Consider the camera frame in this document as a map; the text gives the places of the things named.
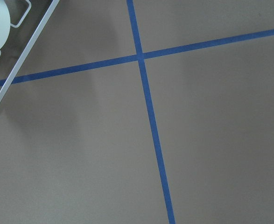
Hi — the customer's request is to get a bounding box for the blue tape line lengthwise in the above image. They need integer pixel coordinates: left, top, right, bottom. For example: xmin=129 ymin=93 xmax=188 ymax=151
xmin=126 ymin=0 xmax=176 ymax=224

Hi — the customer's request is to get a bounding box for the blue tape line crosswise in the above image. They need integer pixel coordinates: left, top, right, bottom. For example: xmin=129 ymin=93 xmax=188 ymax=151
xmin=12 ymin=29 xmax=274 ymax=84

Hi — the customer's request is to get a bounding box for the white wire cup rack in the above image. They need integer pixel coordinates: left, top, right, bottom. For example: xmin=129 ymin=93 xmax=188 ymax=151
xmin=0 ymin=0 xmax=59 ymax=102

